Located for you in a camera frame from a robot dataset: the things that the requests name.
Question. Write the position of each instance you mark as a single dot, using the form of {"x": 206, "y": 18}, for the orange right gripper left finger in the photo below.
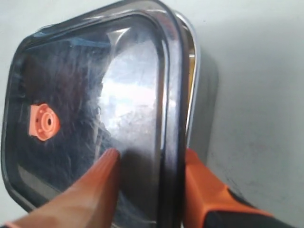
{"x": 89, "y": 203}

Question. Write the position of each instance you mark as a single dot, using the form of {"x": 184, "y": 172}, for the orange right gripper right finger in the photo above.
{"x": 209, "y": 203}

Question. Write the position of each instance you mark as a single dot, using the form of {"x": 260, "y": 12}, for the dark transparent lunch box lid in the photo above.
{"x": 115, "y": 77}

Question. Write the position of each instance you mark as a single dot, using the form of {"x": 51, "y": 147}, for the stainless steel lunch box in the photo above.
{"x": 194, "y": 53}

